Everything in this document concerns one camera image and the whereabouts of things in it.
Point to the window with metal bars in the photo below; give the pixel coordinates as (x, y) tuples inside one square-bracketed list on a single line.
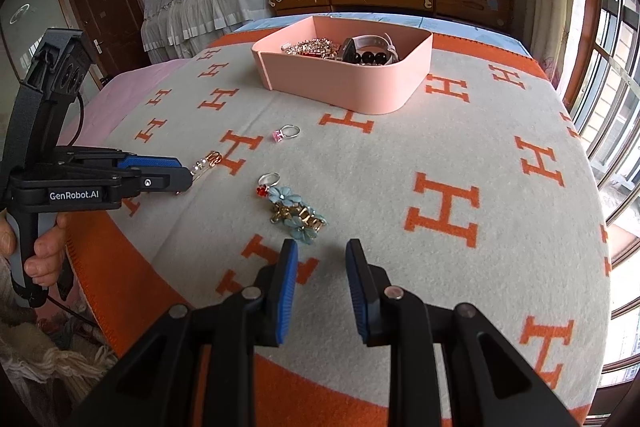
[(615, 57)]

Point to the cream fringed cloth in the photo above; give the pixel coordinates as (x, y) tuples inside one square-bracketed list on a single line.
[(40, 357)]

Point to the person's left hand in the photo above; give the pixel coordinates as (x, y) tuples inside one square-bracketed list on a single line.
[(45, 254)]

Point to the pink storage box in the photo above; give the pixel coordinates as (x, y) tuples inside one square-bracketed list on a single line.
[(350, 82)]

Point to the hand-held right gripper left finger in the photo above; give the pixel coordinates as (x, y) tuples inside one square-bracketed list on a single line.
[(285, 292)]

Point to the orange and grey patterned blanket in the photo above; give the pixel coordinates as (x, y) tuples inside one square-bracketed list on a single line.
[(450, 147)]

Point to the light blue printed mat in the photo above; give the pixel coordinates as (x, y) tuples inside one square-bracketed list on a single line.
[(450, 24)]

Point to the blue flower brooch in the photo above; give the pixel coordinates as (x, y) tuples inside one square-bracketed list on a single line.
[(282, 195)]

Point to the pink bed sheet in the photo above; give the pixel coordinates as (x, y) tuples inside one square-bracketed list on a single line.
[(130, 82)]

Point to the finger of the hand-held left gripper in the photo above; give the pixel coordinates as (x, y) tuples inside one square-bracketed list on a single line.
[(150, 163), (160, 183)]

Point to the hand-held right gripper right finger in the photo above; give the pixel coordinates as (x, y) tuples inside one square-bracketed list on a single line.
[(357, 292)]

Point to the brown wooden door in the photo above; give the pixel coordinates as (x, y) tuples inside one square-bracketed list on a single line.
[(105, 7)]

